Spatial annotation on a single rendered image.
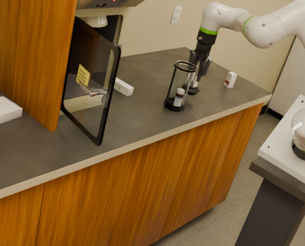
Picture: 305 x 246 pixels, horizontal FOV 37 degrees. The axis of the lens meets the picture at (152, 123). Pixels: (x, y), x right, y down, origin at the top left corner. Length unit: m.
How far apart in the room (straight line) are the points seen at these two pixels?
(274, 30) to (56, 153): 0.93
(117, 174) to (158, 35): 1.19
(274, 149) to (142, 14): 1.15
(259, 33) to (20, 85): 0.98
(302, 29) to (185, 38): 1.43
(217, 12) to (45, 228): 1.21
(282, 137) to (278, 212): 0.33
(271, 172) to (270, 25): 0.62
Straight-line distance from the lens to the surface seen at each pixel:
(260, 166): 2.03
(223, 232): 3.13
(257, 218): 2.22
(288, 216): 2.14
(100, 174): 1.91
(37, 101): 1.89
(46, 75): 1.81
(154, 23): 2.85
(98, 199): 2.02
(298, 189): 2.00
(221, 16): 2.22
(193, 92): 2.35
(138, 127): 2.02
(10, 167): 1.65
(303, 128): 1.85
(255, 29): 1.83
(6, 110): 1.90
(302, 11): 1.85
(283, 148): 2.09
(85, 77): 1.73
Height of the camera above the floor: 1.93
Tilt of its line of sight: 28 degrees down
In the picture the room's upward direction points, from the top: 15 degrees clockwise
